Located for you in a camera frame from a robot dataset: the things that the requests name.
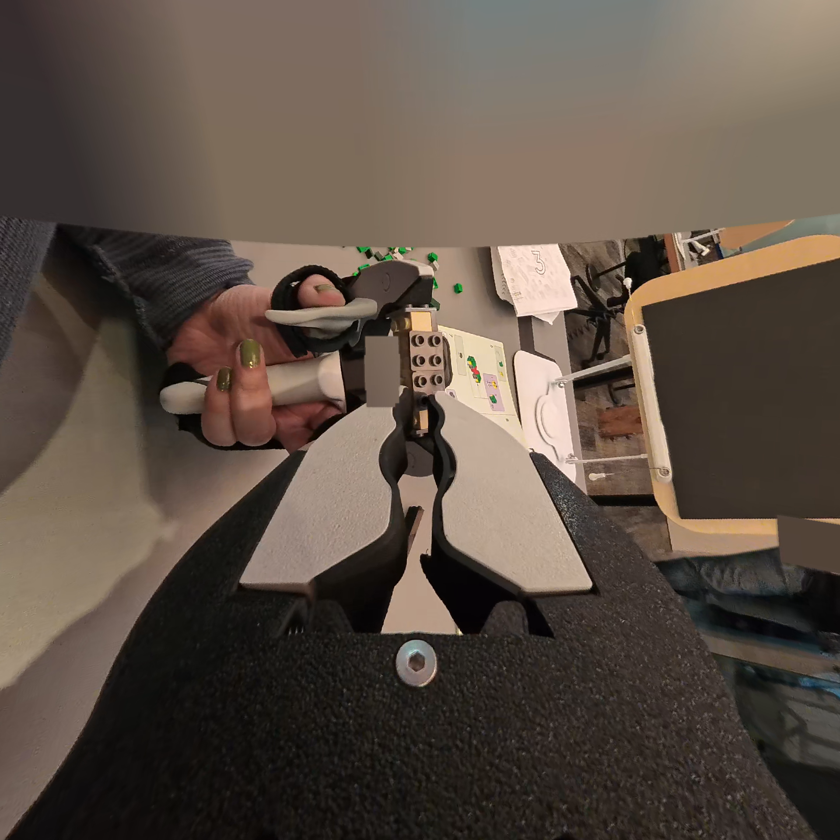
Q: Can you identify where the grey and tan brick assembly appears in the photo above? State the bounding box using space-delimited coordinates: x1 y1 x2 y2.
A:
388 305 455 439

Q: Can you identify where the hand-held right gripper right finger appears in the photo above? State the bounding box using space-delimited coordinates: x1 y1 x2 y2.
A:
420 390 595 634

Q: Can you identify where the person's left hand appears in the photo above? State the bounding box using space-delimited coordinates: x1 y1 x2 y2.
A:
164 282 349 454

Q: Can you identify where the white printed paper bag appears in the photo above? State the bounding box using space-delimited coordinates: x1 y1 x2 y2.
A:
492 244 578 326

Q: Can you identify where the person's left forearm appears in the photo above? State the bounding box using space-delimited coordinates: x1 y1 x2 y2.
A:
56 225 258 352

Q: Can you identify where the person's grey sweater body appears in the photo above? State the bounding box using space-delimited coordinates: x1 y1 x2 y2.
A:
0 217 60 355

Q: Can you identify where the grey desk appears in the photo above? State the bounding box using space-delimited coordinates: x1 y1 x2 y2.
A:
0 239 592 840

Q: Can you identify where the black tablet with tan frame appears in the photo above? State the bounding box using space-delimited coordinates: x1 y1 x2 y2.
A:
623 234 840 539

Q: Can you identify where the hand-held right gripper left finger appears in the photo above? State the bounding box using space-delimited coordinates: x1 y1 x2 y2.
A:
239 399 411 634

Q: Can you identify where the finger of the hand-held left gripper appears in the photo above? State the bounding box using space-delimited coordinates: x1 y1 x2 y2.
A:
392 260 439 293
341 260 427 322

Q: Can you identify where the pile of small green bricks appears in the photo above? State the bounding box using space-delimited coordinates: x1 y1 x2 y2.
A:
353 245 468 294

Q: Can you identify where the black office chair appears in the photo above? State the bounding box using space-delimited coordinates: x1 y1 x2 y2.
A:
570 252 634 368

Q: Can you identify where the dark blue cloth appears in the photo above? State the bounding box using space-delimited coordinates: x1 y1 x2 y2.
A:
656 548 840 657

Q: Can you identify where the green instruction booklet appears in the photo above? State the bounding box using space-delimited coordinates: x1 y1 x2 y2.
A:
436 325 529 454

